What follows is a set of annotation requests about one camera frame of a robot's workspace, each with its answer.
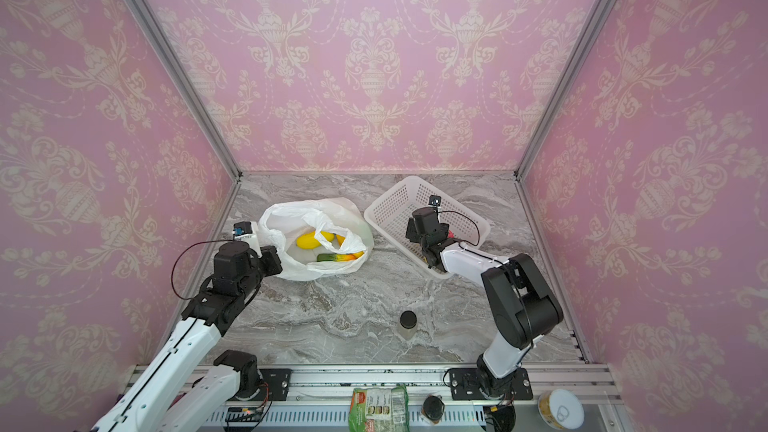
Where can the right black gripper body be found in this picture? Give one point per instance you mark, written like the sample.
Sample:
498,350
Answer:
432,253

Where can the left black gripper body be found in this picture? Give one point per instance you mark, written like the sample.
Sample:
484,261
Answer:
250,284

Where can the white perforated plastic basket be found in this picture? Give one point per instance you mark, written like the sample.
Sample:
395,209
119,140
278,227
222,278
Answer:
389,216

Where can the yellow lemon fruit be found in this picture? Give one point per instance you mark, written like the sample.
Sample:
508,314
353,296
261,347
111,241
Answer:
308,241

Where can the white plastic bag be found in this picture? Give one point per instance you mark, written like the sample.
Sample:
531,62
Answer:
281,224

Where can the green orange mango fruit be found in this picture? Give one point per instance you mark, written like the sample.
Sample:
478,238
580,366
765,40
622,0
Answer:
338,257

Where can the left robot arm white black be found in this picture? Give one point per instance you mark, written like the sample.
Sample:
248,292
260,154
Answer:
155,401

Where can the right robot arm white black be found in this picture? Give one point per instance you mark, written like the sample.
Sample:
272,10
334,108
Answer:
523,306

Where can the small black-lidded jar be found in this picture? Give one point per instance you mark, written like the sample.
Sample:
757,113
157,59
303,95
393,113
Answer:
407,324

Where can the black round lid object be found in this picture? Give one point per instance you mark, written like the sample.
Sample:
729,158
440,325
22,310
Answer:
433,409

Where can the green snack package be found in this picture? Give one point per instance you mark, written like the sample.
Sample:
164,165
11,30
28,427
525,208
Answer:
379,409

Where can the tin can white lid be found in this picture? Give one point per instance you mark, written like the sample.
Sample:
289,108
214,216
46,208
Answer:
561,410

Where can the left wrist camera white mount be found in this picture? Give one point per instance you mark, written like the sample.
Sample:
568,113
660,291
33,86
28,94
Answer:
247,231

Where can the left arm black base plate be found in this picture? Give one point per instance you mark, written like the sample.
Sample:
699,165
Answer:
270,384

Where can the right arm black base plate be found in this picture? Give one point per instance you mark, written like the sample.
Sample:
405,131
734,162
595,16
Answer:
475,384

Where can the aluminium frame rail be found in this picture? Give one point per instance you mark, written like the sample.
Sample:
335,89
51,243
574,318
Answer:
591,383

